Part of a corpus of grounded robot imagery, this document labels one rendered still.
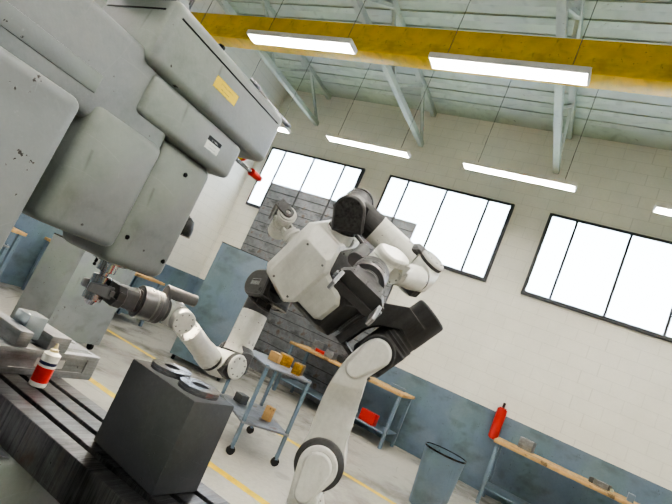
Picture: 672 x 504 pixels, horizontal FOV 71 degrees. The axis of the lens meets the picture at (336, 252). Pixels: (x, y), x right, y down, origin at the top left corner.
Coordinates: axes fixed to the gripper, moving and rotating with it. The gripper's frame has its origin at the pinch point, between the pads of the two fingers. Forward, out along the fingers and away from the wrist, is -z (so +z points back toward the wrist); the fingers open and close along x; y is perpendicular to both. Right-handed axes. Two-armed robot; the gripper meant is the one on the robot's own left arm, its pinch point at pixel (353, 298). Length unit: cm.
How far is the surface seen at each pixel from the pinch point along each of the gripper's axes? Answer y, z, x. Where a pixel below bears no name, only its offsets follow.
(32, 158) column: -9, -28, 54
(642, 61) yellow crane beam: 187, 469, -71
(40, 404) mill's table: -65, -16, 34
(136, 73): 2, 2, 65
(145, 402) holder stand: -41.5, -16.9, 16.4
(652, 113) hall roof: 222, 753, -178
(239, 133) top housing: -1, 30, 51
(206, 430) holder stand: -36.3, -16.1, 3.5
